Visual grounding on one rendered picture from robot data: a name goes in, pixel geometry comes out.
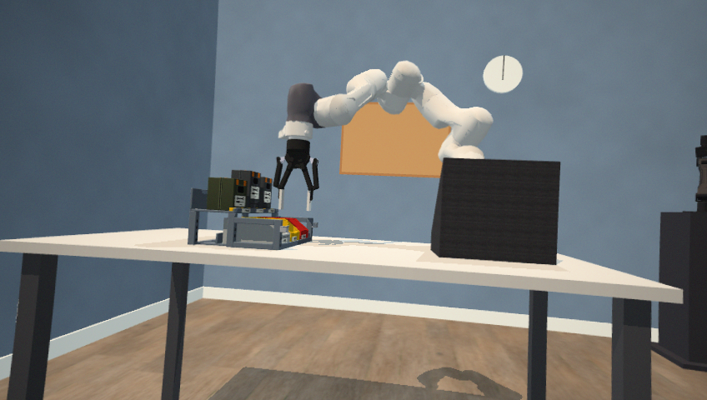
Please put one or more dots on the yellow bin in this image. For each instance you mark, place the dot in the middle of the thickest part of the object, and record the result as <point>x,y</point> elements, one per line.
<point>292,229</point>

